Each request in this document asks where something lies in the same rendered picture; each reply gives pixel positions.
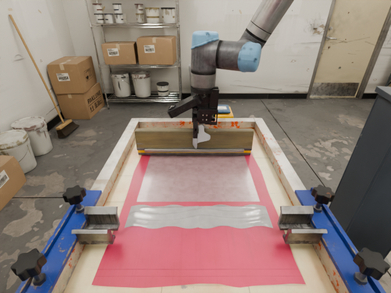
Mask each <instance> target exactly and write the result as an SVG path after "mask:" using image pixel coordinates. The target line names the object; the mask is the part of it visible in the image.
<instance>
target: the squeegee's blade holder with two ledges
mask: <svg viewBox="0 0 391 293"><path fill-rule="evenodd" d="M144 151H145V152H244V148H197V149H195V148H145V150H144Z"/></svg>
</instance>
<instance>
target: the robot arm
mask: <svg viewBox="0 0 391 293"><path fill-rule="evenodd" d="M293 1H294V0H262V2H261V4H260V6H259V7H258V9H257V11H256V12H255V14H254V16H253V18H252V19H251V21H250V22H249V24H248V26H247V28H246V29H245V31H244V33H243V35H242V36H241V38H240V39H239V40H238V41H224V40H219V34H218V32H216V31H195V32H193V35H192V42H191V82H190V84H191V91H192V92H193V93H195V94H193V95H192V96H190V97H188V98H186V99H184V100H182V101H180V102H178V103H176V104H174V105H172V106H170V107H168V115H169V116H170V118H171V119H172V118H174V117H176V116H178V115H180V114H182V113H183V112H185V111H187V110H189V109H191V108H192V123H193V146H194V148H195V149H197V144H198V143H199V142H204V141H209V140H210V138H211V136H210V135H209V134H207V133H205V132H204V129H205V128H209V127H207V126H205V125H204V124H210V125H217V119H218V99H219V88H218V87H214V86H215V75H216V69H224V70H234V71H240V72H243V73H245V72H256V71H257V69H258V66H259V63H260V58H261V49H262V48H263V46H264V45H265V43H266V42H267V40H268V38H269V37H270V36H271V34H272V33H273V31H274V29H275V28H276V26H277V25H278V24H279V22H280V21H281V19H282V17H283V16H284V15H285V13H286V12H287V10H288V9H289V8H290V6H291V4H292V3H293ZM215 115H216V121H215ZM212 121H213V122H212ZM198 128H199V131H198Z"/></svg>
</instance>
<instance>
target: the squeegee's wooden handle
mask: <svg viewBox="0 0 391 293"><path fill-rule="evenodd" d="M204 132H205V133H207V134H209V135H210V136H211V138H210V140H209V141H204V142H199V143H198V144H197V148H244V150H245V151H251V150H252V145H253V136H254V131H253V129H251V128H205V129H204ZM135 137H136V146H137V150H138V151H144V150H145V148H194V146H193V128H137V129H136V130H135Z"/></svg>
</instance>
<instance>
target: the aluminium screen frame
mask: <svg viewBox="0 0 391 293"><path fill-rule="evenodd" d="M204 125H205V126H207V127H209V128H251V129H254V130H255V132H256V133H257V136H258V138H259V139H260V141H261V144H262V146H263V147H264V149H265V152H266V154H267V155H268V158H269V160H270V161H271V163H272V166H273V168H274V169H275V171H276V174H277V175H278V177H279V180H280V182H281V183H282V185H283V188H284V189H285V191H286V193H287V196H288V197H289V199H290V201H291V203H292V205H293V206H301V203H300V202H299V200H298V198H297V196H296V195H295V193H294V192H295V190H306V188H305V186H304V185H303V183H302V182H301V180H300V179H299V177H298V175H297V174H296V172H295V171H294V169H293V167H292V166H291V164H290V162H289V161H288V159H287V157H286V156H285V154H284V153H283V151H282V150H281V148H280V146H279V145H278V143H277V142H276V140H275V139H274V137H273V135H272V134H271V132H270V130H269V129H268V127H267V126H266V124H265V122H264V121H263V119H262V118H218V119H217V125H210V124H204ZM137 128H193V123H192V118H172V119H171V118H132V119H131V121H130V122H129V124H128V126H127V127H126V129H125V131H124V133H123V134H122V136H121V138H120V140H119V141H118V143H117V144H116V146H115V148H114V150H113V151H112V153H111V155H110V157H109V158H108V160H107V161H106V164H105V165H104V167H103V168H102V170H101V172H100V174H99V175H98V177H97V179H96V181H95V182H94V184H93V186H92V187H91V189H90V190H101V191H102V194H101V196H100V198H99V200H98V202H97V204H96V206H104V205H105V202H106V200H107V198H108V196H109V194H110V191H111V189H112V187H113V185H114V183H115V181H116V179H117V177H118V174H119V172H120V170H121V168H122V166H123V164H124V162H125V159H126V157H127V155H128V153H129V151H130V148H131V146H132V145H133V142H134V140H135V138H136V137H135V130H136V129H137ZM85 245H86V244H81V245H80V244H79V242H77V244H76V246H75V248H74V249H73V251H72V253H71V255H70V257H69V259H68V261H67V263H66V265H65V267H64V269H63V271H62V273H61V275H60V277H59V279H58V281H57V283H56V285H55V287H54V289H53V290H52V292H51V293H63V292H64V290H65V288H66V286H67V284H68V282H69V280H70V278H71V275H72V273H73V271H74V269H75V267H76V265H77V262H78V261H79V258H80V256H81V254H82V252H83V249H84V247H85ZM313 247H314V249H315V251H316V253H317V255H318V257H319V259H320V261H321V263H322V265H323V267H324V269H325V271H326V273H327V275H328V277H329V279H330V281H331V283H332V285H333V287H334V289H335V291H336V293H349V291H348V289H347V288H346V286H345V284H344V282H343V280H342V278H341V277H340V275H339V273H338V271H337V270H336V268H335V265H334V264H333V262H332V260H331V258H330V257H329V255H328V253H327V251H326V249H325V247H324V246H323V244H322V242H321V240H320V242H319V244H313Z"/></svg>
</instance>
